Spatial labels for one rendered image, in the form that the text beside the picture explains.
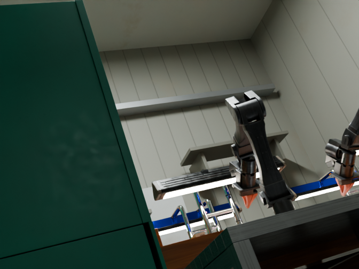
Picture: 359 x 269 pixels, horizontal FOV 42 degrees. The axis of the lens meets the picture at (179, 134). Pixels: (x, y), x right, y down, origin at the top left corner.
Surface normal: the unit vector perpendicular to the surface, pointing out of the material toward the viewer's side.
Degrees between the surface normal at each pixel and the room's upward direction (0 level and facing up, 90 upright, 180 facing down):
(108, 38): 180
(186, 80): 90
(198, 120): 90
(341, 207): 90
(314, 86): 90
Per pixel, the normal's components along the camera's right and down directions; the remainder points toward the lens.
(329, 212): 0.26, -0.50
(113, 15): 0.32, 0.85
